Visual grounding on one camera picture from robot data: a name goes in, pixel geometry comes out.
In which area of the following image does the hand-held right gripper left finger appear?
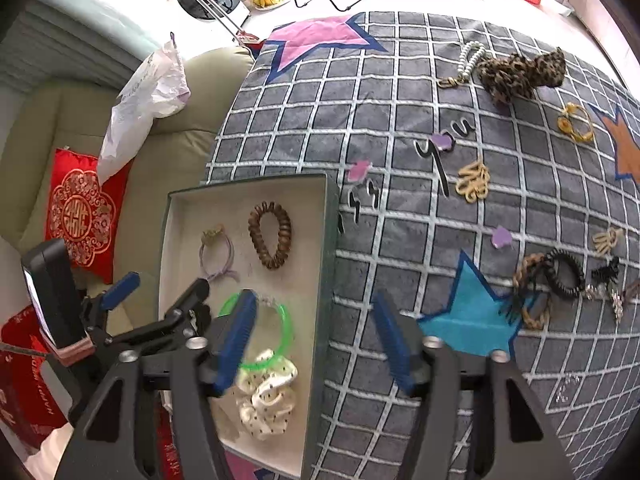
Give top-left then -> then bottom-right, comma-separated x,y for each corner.
57,289 -> 261,480

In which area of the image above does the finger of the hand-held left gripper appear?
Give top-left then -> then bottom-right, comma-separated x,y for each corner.
84,271 -> 142,329
106,277 -> 217,357

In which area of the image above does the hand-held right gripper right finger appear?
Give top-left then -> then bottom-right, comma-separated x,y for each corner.
372,290 -> 576,480

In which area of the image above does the green bangle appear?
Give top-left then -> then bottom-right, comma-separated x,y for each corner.
218,290 -> 296,372

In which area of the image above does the white polka dot scrunchie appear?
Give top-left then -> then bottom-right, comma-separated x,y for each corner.
235,352 -> 300,442

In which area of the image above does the white box with green rim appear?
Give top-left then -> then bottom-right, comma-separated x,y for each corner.
159,174 -> 342,479

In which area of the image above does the purple hair tie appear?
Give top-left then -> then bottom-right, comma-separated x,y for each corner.
199,227 -> 240,284

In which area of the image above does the brown spiral hair tie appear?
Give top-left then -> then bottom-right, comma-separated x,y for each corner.
247,201 -> 294,271

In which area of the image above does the person's left hand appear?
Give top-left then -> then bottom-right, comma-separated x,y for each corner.
53,336 -> 98,367

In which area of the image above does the grey checkered blanket with stars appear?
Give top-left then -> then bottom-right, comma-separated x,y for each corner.
200,10 -> 640,480

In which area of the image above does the red embroidered cushion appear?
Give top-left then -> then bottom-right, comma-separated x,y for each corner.
45,147 -> 134,285

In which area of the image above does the red printed cloth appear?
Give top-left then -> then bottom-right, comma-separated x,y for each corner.
0,305 -> 76,453

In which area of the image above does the beige sofa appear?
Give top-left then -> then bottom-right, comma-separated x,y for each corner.
0,47 -> 257,361

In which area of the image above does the gold knot hair clip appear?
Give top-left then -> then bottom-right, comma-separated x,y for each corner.
455,160 -> 492,205

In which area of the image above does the white plastic bag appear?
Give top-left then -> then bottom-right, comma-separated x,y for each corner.
97,39 -> 192,187

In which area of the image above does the black claw clip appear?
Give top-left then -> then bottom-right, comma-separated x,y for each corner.
591,256 -> 621,285

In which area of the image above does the crystal hair pin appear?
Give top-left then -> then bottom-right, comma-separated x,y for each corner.
585,284 -> 627,322

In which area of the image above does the gold bow hair clip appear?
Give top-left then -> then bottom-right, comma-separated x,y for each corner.
592,227 -> 625,256

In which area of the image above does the grey curtain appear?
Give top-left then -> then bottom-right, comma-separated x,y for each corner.
0,0 -> 172,92

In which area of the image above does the leopard print scrunchie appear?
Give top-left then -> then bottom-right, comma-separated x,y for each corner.
475,47 -> 569,107

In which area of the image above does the tan braided hair tie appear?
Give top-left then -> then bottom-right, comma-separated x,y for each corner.
512,254 -> 551,331

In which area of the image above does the dark beaded bracelet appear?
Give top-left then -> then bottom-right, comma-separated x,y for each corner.
537,249 -> 586,299

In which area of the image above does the yellow hair tie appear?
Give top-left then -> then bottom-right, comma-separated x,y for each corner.
557,102 -> 596,145

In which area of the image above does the white pearl bracelet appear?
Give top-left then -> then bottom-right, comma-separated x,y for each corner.
437,41 -> 487,89

